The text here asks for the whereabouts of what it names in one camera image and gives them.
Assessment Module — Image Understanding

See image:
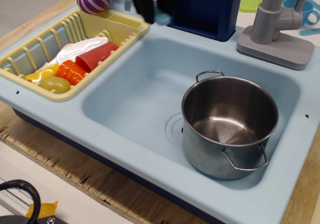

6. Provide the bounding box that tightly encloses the yellow toy food piece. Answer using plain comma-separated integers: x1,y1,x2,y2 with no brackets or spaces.
25,64,59,84

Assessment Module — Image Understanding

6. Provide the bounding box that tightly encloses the white plastic plate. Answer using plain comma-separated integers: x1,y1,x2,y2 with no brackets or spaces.
43,37,109,67

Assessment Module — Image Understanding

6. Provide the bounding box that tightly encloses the red plastic cup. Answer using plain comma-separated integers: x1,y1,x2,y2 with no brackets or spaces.
75,42,118,73

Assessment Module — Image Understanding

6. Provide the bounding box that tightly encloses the dark blue plastic box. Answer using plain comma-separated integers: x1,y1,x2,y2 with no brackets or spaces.
168,0,241,42

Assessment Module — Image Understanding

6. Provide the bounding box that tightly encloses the green plastic cutting board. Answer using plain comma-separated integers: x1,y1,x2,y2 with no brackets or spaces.
239,0,263,13

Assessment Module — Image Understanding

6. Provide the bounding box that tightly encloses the black braided cable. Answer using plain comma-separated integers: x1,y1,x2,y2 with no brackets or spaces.
0,179,42,224

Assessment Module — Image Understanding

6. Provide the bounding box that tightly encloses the light blue utensil holder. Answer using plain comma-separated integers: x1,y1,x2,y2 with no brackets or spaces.
110,0,135,12

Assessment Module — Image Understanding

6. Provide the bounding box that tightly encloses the blue plastic utensil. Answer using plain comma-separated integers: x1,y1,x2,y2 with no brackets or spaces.
299,28,320,36

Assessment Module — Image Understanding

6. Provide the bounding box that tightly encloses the yellow tape piece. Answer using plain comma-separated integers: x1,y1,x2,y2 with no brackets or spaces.
26,201,58,219

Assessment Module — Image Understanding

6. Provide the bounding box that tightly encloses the olive green toy potato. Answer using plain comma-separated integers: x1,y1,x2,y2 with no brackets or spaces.
40,76,71,94

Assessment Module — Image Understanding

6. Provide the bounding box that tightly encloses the white spoon with blue handle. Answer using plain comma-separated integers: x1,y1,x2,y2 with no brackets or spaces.
154,7,172,26

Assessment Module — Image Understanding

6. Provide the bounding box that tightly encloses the grey toy faucet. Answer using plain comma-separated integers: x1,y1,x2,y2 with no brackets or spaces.
236,0,315,70

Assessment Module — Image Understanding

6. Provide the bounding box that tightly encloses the stainless steel pot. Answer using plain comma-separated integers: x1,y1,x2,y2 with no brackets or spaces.
181,70,279,179

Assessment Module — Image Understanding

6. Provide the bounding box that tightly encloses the orange toy carrot piece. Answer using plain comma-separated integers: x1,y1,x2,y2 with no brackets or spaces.
56,60,87,86

